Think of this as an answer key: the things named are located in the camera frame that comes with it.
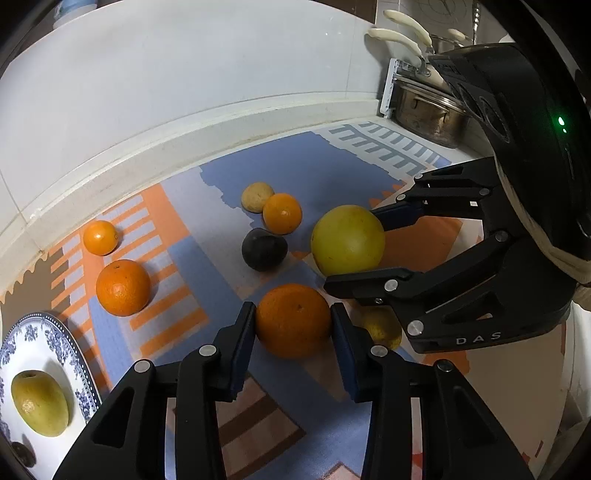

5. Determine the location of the dark purple plum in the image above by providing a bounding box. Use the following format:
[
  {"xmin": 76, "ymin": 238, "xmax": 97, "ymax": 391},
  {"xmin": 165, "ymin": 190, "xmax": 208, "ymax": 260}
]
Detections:
[
  {"xmin": 10, "ymin": 442, "xmax": 37, "ymax": 468},
  {"xmin": 241, "ymin": 228, "xmax": 288, "ymax": 272}
]

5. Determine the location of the orange blue patterned mat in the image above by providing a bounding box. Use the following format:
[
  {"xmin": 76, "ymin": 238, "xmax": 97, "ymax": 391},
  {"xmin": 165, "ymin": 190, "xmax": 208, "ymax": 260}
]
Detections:
[{"xmin": 0, "ymin": 121, "xmax": 568, "ymax": 480}]

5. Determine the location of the stainless steel pot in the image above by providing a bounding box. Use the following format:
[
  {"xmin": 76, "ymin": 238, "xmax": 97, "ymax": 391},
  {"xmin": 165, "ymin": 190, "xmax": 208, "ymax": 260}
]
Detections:
[{"xmin": 392, "ymin": 76, "xmax": 472, "ymax": 148}]

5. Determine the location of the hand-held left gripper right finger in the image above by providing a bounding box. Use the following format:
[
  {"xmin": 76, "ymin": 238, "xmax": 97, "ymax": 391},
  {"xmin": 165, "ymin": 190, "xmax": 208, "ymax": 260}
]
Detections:
[{"xmin": 329, "ymin": 302, "xmax": 539, "ymax": 480}]

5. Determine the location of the large orange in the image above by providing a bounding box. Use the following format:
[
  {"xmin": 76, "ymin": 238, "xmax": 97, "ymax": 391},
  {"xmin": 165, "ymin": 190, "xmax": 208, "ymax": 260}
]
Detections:
[{"xmin": 255, "ymin": 283, "xmax": 332, "ymax": 360}]

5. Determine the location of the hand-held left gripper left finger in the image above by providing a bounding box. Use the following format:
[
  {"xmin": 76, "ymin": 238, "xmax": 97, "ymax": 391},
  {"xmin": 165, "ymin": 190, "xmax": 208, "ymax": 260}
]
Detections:
[{"xmin": 52, "ymin": 301, "xmax": 257, "ymax": 480}]

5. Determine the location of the brown tan fruit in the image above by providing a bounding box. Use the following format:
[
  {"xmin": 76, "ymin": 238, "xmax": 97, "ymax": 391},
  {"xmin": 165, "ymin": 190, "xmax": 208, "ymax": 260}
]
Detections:
[{"xmin": 241, "ymin": 182, "xmax": 274, "ymax": 213}]

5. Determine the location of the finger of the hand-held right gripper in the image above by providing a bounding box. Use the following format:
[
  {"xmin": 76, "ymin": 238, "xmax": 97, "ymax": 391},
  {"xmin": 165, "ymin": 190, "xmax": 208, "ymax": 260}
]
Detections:
[
  {"xmin": 370, "ymin": 157, "xmax": 506, "ymax": 232},
  {"xmin": 323, "ymin": 230, "xmax": 532, "ymax": 337}
]

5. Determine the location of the small orange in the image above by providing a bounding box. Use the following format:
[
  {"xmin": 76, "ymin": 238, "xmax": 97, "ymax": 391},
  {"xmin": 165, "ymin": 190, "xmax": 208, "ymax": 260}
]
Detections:
[
  {"xmin": 262, "ymin": 193, "xmax": 303, "ymax": 234},
  {"xmin": 83, "ymin": 220, "xmax": 120, "ymax": 256}
]

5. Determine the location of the blue and white bottle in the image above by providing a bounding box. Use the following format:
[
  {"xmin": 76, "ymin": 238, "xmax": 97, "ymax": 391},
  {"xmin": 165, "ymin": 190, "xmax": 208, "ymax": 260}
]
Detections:
[{"xmin": 53, "ymin": 0, "xmax": 100, "ymax": 28}]

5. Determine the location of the person's right forearm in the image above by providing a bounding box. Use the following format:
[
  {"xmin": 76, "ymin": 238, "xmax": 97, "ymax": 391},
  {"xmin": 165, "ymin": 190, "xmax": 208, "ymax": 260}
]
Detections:
[{"xmin": 575, "ymin": 281, "xmax": 591, "ymax": 317}]

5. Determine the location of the medium orange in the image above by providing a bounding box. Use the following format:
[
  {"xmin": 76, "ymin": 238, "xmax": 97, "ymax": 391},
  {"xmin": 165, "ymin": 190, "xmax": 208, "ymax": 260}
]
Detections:
[{"xmin": 95, "ymin": 259, "xmax": 151, "ymax": 317}]

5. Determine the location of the white dish rack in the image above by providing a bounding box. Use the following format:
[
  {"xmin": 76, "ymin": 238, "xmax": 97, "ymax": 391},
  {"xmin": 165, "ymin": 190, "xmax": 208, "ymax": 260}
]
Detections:
[{"xmin": 379, "ymin": 58, "xmax": 432, "ymax": 118}]

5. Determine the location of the blue and white patterned plate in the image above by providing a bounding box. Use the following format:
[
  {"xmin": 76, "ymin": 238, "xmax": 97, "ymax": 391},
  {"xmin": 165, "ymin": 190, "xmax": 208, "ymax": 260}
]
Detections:
[{"xmin": 0, "ymin": 312, "xmax": 102, "ymax": 480}]

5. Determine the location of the small olive-yellow fruit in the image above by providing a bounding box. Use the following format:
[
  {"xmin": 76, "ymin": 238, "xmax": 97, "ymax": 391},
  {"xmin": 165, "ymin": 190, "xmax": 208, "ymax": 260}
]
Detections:
[{"xmin": 360, "ymin": 307, "xmax": 402, "ymax": 350}]

